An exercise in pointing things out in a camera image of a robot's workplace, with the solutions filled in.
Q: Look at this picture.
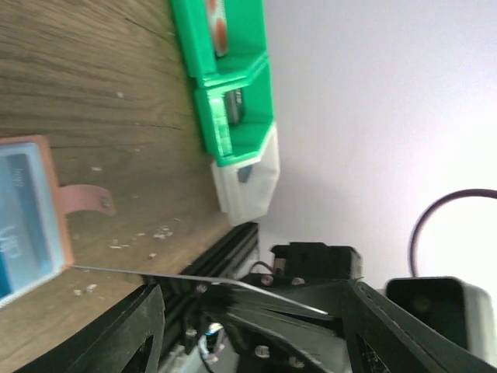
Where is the blue card in holder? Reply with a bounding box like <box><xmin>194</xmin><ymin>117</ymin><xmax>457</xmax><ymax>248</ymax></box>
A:
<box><xmin>1</xmin><ymin>154</ymin><xmax>51</xmax><ymax>298</ymax></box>

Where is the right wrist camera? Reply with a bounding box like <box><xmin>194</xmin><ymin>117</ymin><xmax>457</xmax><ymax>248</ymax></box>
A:
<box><xmin>385</xmin><ymin>277</ymin><xmax>496</xmax><ymax>366</ymax></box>

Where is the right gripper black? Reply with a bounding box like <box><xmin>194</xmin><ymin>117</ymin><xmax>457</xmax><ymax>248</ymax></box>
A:
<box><xmin>217</xmin><ymin>242</ymin><xmax>363</xmax><ymax>372</ymax></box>

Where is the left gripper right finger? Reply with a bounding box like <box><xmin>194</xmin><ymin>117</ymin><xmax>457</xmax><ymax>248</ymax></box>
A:
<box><xmin>343</xmin><ymin>281</ymin><xmax>496</xmax><ymax>372</ymax></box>

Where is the green plastic organizer tray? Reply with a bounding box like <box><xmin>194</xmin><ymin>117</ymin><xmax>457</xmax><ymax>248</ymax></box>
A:
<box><xmin>171</xmin><ymin>1</ymin><xmax>276</xmax><ymax>166</ymax></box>

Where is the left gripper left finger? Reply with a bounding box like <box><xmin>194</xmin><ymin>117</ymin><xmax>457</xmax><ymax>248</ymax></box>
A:
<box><xmin>18</xmin><ymin>284</ymin><xmax>165</xmax><ymax>373</ymax></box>

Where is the black card in tray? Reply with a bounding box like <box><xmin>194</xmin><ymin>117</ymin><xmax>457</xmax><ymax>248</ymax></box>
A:
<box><xmin>224</xmin><ymin>88</ymin><xmax>245</xmax><ymax>125</ymax></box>

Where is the red white card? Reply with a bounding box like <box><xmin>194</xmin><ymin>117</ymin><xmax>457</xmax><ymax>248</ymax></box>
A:
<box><xmin>205</xmin><ymin>0</ymin><xmax>229</xmax><ymax>58</ymax></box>

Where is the grey plastic bin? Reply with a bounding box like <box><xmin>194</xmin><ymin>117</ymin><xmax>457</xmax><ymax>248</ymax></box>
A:
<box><xmin>210</xmin><ymin>122</ymin><xmax>280</xmax><ymax>226</ymax></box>

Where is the black card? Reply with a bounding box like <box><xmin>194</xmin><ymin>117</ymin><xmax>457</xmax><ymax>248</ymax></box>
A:
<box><xmin>71</xmin><ymin>265</ymin><xmax>329</xmax><ymax>316</ymax></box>
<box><xmin>224</xmin><ymin>88</ymin><xmax>245</xmax><ymax>125</ymax></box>

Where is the blue card in bin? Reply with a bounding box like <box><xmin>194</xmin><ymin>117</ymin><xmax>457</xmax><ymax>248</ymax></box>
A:
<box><xmin>238</xmin><ymin>165</ymin><xmax>253</xmax><ymax>183</ymax></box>

